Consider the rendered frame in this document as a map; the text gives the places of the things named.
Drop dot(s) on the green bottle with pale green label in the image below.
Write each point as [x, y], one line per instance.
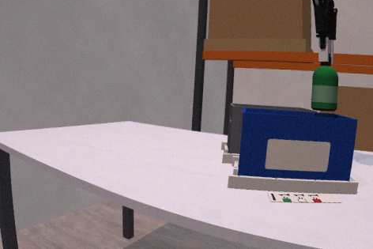
[324, 88]

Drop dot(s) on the white paper pick list strip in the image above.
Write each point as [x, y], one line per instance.
[303, 198]

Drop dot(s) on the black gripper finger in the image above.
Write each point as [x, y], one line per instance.
[332, 28]
[321, 27]

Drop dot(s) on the grey divided crate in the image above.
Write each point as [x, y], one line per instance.
[234, 136]

